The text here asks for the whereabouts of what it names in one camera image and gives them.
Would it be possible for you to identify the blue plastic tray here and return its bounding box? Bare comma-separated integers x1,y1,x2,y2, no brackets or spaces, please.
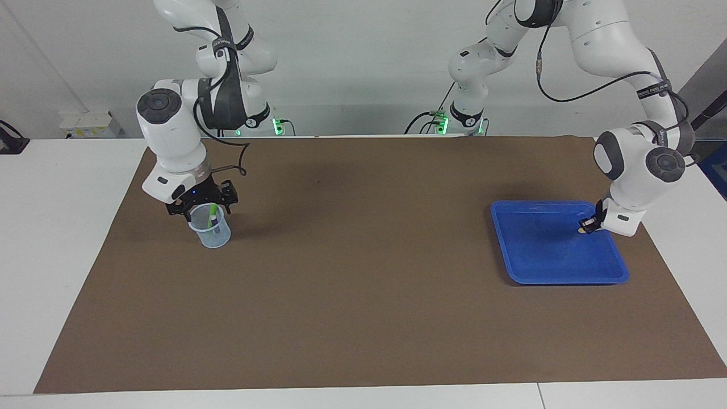
490,200,630,286

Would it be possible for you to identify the clear plastic cup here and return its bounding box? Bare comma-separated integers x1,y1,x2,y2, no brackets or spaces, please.
187,203,232,249

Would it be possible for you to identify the blue box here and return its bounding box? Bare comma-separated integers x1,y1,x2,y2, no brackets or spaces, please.
697,142,727,201

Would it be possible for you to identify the black stand pole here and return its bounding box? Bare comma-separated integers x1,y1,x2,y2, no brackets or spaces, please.
679,90,727,149

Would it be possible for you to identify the brown table mat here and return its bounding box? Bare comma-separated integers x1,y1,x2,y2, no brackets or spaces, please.
33,135,727,395

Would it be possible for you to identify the black object on table edge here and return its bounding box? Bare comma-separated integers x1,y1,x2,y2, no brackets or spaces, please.
0,119,30,155

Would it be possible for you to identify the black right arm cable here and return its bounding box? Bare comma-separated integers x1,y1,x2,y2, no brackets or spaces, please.
173,23,250,177

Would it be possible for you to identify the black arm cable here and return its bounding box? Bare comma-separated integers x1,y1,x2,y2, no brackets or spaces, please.
173,23,250,177
486,0,700,169

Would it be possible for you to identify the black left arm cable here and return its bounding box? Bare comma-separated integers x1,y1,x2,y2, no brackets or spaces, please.
486,0,700,169

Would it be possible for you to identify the white wall socket box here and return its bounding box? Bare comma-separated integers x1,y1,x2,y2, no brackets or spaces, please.
59,111,123,140

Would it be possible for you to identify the black left base cable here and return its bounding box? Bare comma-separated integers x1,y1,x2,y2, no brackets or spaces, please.
404,84,458,135

